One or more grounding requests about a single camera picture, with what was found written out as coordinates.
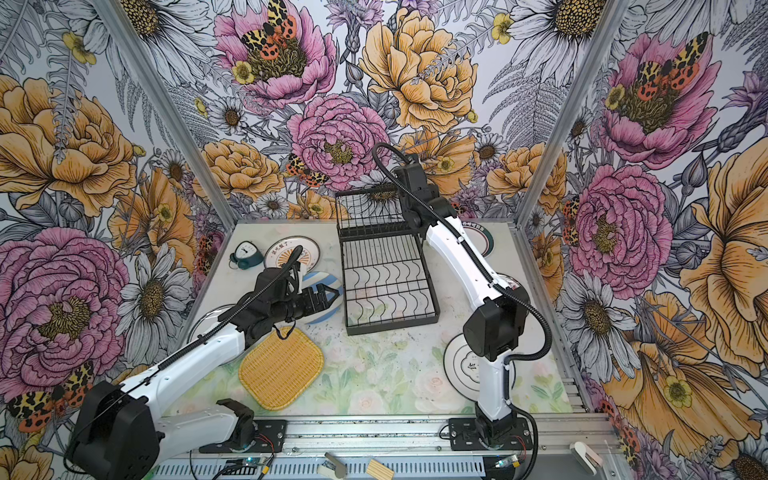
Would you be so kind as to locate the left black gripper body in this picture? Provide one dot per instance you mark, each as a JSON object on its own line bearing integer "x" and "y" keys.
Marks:
{"x": 286, "y": 308}

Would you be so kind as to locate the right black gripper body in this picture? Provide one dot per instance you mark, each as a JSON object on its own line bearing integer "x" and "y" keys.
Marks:
{"x": 405, "y": 205}

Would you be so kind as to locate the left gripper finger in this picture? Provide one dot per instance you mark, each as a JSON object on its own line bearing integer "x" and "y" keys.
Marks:
{"x": 323, "y": 291}
{"x": 328, "y": 312}

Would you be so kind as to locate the black wire dish rack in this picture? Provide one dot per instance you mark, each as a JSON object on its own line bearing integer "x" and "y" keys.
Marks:
{"x": 386, "y": 279}

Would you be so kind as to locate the yellow woven square plate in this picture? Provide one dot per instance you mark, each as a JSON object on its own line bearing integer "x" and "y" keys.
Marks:
{"x": 280, "y": 368}

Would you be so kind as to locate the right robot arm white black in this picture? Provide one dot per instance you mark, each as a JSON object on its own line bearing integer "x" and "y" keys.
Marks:
{"x": 500, "y": 308}

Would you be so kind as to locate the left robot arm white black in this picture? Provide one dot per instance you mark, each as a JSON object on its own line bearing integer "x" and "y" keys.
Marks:
{"x": 121, "y": 432}

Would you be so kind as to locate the blue white striped plate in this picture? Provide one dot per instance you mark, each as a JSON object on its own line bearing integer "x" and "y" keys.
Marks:
{"x": 317, "y": 277}

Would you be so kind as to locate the orange sunburst plate left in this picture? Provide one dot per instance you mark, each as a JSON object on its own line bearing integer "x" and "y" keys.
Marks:
{"x": 281, "y": 251}

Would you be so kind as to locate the orange sunburst plate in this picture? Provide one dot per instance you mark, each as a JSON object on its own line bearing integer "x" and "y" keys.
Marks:
{"x": 510, "y": 281}
{"x": 281, "y": 251}

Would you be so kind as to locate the small teal cup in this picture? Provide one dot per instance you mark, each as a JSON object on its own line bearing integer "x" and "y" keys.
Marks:
{"x": 246, "y": 256}

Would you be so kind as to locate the small green rimmed plate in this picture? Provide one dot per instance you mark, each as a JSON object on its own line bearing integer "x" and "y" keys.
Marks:
{"x": 480, "y": 237}

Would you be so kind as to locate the white plate red characters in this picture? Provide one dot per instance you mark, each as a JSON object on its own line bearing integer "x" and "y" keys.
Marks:
{"x": 206, "y": 322}

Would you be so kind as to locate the orange sunburst plate right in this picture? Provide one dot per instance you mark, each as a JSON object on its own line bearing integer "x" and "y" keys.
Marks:
{"x": 510, "y": 281}

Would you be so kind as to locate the grey clip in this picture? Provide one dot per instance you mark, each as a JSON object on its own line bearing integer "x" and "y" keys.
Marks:
{"x": 332, "y": 468}

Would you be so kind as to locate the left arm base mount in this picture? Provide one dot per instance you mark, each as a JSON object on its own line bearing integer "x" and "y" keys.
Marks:
{"x": 260, "y": 436}

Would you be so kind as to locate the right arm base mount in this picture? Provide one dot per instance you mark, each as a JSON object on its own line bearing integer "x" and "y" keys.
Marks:
{"x": 474, "y": 434}

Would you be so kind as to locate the aluminium front rail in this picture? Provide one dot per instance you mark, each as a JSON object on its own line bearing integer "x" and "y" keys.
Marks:
{"x": 411, "y": 435}

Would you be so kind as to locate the white handle object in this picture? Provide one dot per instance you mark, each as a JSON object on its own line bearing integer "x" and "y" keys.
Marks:
{"x": 587, "y": 457}

